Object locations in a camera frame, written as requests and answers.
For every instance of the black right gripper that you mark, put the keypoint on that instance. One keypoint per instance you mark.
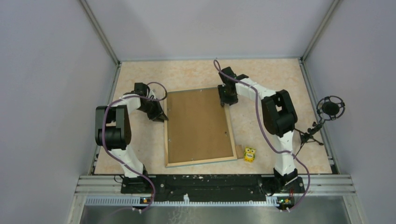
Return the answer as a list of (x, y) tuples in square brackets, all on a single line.
[(223, 100)]

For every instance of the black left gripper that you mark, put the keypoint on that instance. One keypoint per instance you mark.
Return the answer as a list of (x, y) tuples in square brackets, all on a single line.
[(158, 115)]

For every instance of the brown cardboard backing board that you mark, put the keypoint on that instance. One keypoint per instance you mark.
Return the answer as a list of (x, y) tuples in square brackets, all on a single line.
[(198, 123)]

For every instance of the wooden picture frame blue edges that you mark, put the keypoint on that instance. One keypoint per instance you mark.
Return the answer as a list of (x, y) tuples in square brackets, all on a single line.
[(167, 133)]

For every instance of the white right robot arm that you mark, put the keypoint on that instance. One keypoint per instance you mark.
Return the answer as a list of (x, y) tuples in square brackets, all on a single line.
[(275, 113)]

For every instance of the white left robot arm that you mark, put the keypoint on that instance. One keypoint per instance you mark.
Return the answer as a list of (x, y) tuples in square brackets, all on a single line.
[(113, 130)]

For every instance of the small wooden block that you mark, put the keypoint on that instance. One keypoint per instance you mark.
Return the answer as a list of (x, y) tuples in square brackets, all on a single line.
[(239, 149)]

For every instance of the yellow owl toy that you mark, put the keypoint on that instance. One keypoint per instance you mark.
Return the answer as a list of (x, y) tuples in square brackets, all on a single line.
[(249, 154)]

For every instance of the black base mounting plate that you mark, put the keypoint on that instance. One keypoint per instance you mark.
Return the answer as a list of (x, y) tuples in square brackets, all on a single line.
[(214, 188)]

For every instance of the black microphone tripod stand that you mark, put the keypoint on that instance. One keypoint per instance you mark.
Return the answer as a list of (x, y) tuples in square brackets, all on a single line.
[(308, 136)]

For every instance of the black microphone with orange tip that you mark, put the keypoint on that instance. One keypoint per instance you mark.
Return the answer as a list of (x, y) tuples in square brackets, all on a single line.
[(330, 108)]

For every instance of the aluminium rail frame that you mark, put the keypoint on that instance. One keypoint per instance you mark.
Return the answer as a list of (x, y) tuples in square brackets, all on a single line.
[(105, 190)]

